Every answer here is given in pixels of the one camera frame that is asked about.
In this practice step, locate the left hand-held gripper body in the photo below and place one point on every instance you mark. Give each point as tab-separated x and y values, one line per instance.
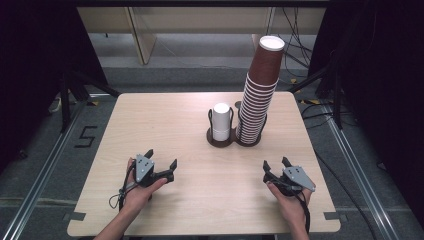
144	166

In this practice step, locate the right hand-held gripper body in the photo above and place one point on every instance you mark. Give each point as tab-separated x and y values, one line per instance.
297	176

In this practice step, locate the dark brown double cup holder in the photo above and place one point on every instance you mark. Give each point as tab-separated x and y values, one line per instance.
220	144

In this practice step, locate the stack of brown cups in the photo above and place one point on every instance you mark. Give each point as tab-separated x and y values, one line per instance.
253	113

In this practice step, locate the white paper cup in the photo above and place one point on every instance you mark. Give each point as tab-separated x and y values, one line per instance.
221	116

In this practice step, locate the brown ribbed paper cup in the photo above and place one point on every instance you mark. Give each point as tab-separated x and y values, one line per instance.
266	65

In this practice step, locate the person's left hand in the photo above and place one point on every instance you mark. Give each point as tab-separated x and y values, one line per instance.
136	196

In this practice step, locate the person's right hand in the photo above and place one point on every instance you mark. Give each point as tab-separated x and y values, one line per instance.
293	208

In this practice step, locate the black metal stand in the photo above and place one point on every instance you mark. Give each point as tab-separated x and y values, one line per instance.
65	103
337	100

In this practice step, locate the dark curtain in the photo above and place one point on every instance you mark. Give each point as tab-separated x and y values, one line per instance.
383	66
30	50

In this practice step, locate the light wooden shelf unit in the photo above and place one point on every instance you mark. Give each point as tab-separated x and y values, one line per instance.
200	20

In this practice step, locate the aluminium floor rail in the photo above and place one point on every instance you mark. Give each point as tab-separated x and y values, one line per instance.
365	186
39	186

